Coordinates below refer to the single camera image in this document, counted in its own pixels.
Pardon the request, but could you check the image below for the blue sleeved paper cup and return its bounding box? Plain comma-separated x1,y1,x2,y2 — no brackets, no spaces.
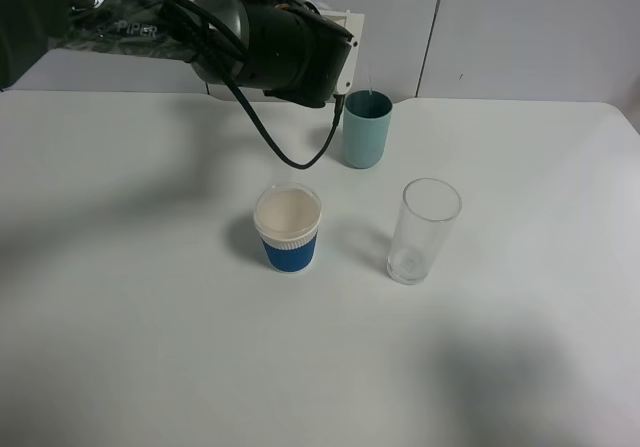
253,183,322,273

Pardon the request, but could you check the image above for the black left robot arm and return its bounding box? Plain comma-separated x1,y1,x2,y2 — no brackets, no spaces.
1,0,353,108

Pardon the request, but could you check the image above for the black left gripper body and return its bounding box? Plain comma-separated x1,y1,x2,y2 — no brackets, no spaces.
234,0,351,108

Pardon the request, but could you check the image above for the black camera cable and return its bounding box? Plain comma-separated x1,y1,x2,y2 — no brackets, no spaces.
159,0,346,171

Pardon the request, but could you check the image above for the teal plastic cup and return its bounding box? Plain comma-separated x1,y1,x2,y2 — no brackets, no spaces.
342,90,393,169

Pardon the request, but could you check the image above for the clear drinking glass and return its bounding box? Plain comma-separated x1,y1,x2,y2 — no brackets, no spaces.
387,178,462,285

